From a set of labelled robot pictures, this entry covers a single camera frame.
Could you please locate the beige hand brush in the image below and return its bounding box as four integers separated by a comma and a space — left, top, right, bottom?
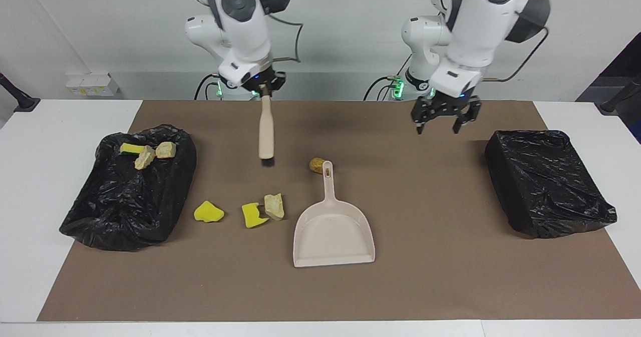
258, 88, 276, 168

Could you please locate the beige toy bread chunk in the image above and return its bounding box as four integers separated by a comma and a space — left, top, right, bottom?
264, 193, 285, 221

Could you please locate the notched yellow sponge scrap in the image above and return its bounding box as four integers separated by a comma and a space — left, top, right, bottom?
241, 202, 269, 229

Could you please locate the pale lumpy toy bread piece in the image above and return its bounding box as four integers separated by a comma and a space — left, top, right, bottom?
134, 146, 157, 170

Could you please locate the rounded yellow sponge scrap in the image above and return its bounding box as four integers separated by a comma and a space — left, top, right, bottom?
194, 200, 225, 223

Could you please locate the beige plastic dustpan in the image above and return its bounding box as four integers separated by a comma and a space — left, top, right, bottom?
293, 160, 376, 268

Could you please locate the black bag-lined bin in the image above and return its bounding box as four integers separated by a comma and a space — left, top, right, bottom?
484, 130, 618, 239
59, 123, 197, 252

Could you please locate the black stand foot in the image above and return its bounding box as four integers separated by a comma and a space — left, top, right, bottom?
595, 74, 641, 113
0, 72, 41, 112

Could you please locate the brown table mat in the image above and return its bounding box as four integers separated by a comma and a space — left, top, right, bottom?
38, 100, 641, 322

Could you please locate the dark blue partition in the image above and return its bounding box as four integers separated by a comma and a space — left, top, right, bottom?
576, 32, 641, 142

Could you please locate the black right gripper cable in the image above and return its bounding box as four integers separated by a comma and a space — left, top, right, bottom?
250, 0, 304, 63

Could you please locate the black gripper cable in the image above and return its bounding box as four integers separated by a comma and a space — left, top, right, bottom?
250, 0, 304, 63
428, 0, 550, 83

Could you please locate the black right arm base cable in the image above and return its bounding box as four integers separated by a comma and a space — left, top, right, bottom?
194, 74, 221, 101

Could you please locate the black arm base cable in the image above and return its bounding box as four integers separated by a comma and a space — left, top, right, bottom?
194, 74, 221, 101
363, 76, 401, 101

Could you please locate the black left arm base cable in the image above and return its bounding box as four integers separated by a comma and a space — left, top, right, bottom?
363, 76, 401, 101

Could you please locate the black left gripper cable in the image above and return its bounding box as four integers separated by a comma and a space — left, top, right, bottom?
428, 0, 550, 83

